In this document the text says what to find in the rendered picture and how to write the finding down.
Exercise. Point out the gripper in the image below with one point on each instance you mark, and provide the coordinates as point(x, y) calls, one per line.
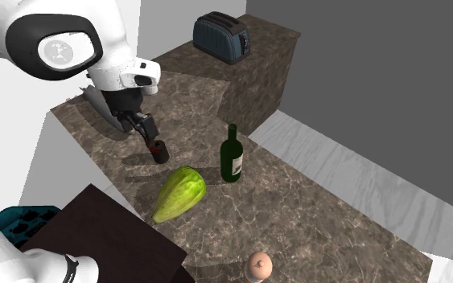
point(123, 101)

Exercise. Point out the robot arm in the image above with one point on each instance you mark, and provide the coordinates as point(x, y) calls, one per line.
point(112, 43)

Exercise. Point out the small black cylinder red band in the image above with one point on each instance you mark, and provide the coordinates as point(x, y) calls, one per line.
point(161, 154)

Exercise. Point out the green squash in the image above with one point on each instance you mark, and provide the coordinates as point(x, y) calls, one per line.
point(181, 192)

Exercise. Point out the dark green glass bottle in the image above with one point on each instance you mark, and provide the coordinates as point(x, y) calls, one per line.
point(231, 156)

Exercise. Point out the dark blue toaster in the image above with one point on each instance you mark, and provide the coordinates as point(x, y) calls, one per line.
point(218, 37)

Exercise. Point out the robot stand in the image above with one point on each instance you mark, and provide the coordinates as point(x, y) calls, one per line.
point(104, 239)

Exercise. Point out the teal crate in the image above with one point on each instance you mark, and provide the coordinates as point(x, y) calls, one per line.
point(22, 223)

